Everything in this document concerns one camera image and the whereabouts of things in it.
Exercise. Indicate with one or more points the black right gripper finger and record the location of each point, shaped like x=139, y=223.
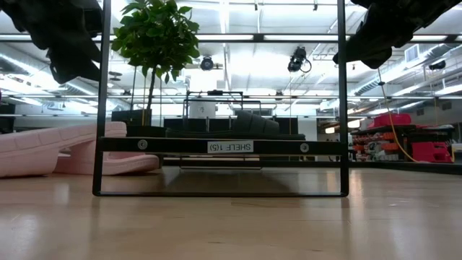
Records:
x=375, y=57
x=368, y=45

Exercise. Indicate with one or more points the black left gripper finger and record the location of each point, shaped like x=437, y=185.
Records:
x=76, y=65

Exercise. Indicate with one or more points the pink foam slide sandal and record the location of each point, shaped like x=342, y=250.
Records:
x=32, y=151
x=130, y=164

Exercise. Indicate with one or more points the black foam slide sandal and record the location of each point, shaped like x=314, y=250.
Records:
x=256, y=124

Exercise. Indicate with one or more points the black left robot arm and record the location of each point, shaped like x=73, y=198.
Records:
x=5, y=5

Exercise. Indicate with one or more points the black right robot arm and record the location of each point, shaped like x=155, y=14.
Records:
x=444, y=7

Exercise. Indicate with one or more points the small black ceiling device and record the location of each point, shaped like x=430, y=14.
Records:
x=436, y=65

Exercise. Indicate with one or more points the black cabinet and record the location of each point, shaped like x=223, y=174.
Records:
x=122, y=117

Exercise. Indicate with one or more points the black rack with orange bins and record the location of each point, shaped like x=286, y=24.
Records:
x=382, y=144

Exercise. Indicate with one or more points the green potted plant black pot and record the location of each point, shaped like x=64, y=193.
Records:
x=159, y=32

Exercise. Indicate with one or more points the large red storage bin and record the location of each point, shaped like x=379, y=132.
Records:
x=431, y=151

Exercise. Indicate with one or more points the black partition panels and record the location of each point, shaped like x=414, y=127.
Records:
x=288, y=124

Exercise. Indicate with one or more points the round black spotlight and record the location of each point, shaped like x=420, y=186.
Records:
x=206, y=64

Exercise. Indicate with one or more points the white box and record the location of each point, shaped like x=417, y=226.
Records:
x=202, y=110

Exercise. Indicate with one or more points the black aluminium table frame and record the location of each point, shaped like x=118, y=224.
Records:
x=397, y=167

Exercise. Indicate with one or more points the wooden shelf with black frame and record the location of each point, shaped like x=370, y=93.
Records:
x=173, y=146

